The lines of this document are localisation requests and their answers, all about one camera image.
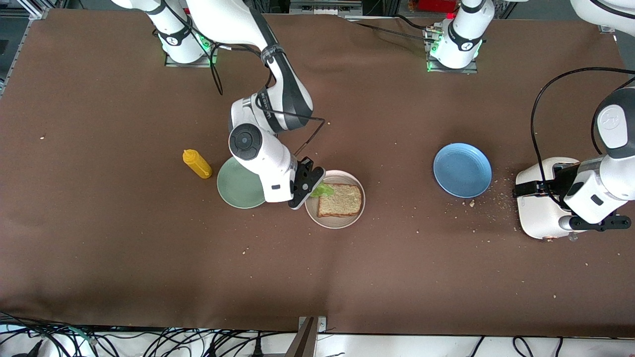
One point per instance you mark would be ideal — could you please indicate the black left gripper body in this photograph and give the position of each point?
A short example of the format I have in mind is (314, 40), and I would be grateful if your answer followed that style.
(559, 185)

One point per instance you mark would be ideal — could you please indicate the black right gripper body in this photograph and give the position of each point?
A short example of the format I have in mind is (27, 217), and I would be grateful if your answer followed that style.
(303, 169)

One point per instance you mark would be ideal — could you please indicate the green lettuce leaf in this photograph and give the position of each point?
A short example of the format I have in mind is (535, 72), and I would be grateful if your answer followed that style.
(325, 190)

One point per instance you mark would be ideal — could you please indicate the brown bread slice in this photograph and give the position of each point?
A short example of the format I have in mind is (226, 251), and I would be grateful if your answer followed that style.
(342, 201)

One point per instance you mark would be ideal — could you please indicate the yellow squeeze bottle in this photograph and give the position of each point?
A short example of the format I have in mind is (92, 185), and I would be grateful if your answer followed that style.
(198, 166)

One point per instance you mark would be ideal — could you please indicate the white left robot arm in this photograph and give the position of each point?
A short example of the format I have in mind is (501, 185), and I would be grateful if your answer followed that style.
(610, 183)

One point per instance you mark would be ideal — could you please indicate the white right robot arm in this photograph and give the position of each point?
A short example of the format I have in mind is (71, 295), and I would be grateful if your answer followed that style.
(263, 158)

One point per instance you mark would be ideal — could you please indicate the beige plate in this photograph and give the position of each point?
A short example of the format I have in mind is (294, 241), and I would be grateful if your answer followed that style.
(337, 222)

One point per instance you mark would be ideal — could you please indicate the light green plate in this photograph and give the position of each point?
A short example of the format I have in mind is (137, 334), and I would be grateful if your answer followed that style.
(238, 191)

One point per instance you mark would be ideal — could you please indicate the blue plate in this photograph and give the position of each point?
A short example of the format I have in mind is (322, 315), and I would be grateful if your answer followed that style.
(462, 170)

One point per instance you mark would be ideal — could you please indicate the white toaster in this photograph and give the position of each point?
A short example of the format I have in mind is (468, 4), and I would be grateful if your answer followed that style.
(533, 218)

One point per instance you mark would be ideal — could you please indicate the brown table cloth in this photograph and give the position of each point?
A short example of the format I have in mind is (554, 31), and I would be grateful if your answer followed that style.
(317, 277)

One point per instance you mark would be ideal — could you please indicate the dark grey metal bar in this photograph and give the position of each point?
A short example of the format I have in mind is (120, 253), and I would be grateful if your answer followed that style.
(303, 342)

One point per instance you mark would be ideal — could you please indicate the grey equipment box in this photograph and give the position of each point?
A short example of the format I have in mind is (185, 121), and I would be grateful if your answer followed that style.
(325, 6)

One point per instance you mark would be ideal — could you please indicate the red box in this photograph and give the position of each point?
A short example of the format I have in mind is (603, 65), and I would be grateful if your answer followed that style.
(436, 5)

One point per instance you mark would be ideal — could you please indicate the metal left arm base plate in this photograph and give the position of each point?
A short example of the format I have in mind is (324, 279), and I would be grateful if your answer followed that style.
(474, 69)

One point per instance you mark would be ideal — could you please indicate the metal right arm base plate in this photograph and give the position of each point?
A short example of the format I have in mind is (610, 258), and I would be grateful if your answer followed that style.
(214, 58)

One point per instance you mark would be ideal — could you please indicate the silver metal bracket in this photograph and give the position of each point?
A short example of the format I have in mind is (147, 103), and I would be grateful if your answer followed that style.
(321, 323)

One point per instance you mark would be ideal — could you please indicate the aluminium frame profile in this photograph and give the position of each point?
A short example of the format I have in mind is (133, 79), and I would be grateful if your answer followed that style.
(606, 27)
(34, 9)

